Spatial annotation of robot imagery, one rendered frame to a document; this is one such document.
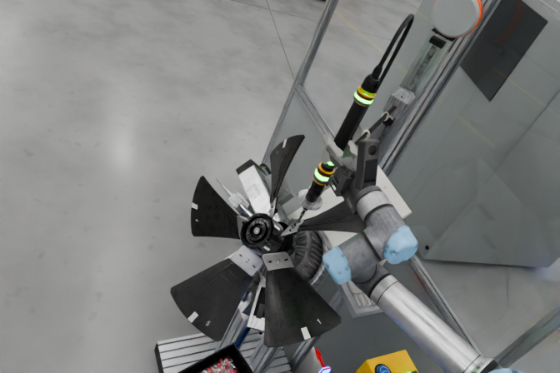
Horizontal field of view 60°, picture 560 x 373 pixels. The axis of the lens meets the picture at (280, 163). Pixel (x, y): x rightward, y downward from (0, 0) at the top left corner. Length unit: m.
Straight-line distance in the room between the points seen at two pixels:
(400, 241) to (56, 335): 1.94
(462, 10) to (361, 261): 0.98
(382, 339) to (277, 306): 0.96
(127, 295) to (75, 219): 0.58
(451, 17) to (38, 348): 2.21
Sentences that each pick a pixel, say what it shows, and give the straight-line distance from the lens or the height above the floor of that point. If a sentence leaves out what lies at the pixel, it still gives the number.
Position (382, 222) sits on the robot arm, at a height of 1.66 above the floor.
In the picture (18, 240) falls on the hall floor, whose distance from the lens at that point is 2.96.
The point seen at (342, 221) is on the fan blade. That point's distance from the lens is 1.42.
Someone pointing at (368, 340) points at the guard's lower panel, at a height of 0.50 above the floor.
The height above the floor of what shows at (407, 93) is 1.58.
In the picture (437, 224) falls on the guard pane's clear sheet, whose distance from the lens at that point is 1.98.
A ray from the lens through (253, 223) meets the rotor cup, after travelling 1.53.
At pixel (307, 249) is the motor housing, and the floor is 1.17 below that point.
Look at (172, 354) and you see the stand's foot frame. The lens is 2.54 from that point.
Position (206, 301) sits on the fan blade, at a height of 0.99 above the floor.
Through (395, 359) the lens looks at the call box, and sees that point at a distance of 1.66.
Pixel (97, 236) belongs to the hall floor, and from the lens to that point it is 2.98.
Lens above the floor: 2.31
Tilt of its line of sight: 37 degrees down
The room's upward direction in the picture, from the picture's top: 24 degrees clockwise
